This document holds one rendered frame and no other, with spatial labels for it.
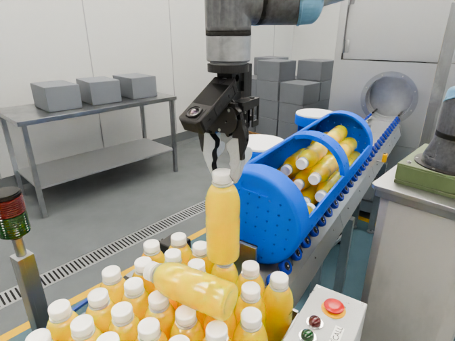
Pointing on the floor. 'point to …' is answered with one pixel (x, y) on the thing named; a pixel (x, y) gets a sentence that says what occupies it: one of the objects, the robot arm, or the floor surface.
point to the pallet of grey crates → (288, 92)
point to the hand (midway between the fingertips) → (222, 175)
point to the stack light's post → (31, 289)
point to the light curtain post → (439, 83)
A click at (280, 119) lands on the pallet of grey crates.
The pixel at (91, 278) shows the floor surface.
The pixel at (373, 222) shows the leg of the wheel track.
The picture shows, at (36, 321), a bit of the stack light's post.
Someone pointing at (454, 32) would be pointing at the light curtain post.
